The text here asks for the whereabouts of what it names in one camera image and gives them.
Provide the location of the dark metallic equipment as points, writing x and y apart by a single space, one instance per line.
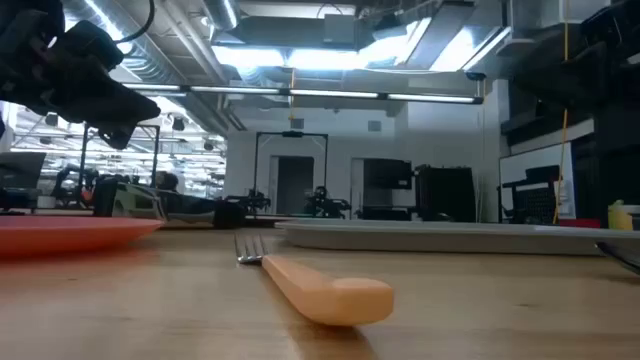
165 205

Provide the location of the pink round plate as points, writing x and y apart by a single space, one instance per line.
65 234

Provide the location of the black cabinet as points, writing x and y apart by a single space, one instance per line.
445 195

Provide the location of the long ceiling tube light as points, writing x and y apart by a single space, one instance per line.
300 92

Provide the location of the black wall screen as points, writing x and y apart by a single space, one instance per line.
387 174

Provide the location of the dark computer monitor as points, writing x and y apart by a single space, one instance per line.
20 170

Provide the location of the black background robot arm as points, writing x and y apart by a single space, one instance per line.
250 201
325 202

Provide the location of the grey rectangular tray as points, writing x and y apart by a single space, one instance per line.
440 237

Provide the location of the mint green ribbed cup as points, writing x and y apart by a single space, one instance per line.
620 216

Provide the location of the white board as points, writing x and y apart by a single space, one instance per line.
515 167

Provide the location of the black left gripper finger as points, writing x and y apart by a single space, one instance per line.
119 136
110 102

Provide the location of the silver ventilation duct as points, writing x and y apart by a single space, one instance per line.
222 12

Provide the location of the person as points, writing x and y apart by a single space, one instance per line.
166 181

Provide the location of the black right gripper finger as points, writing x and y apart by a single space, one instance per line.
565 75

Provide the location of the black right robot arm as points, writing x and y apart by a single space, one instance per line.
620 115

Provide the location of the black metal frame stand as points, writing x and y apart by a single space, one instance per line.
120 127
291 137

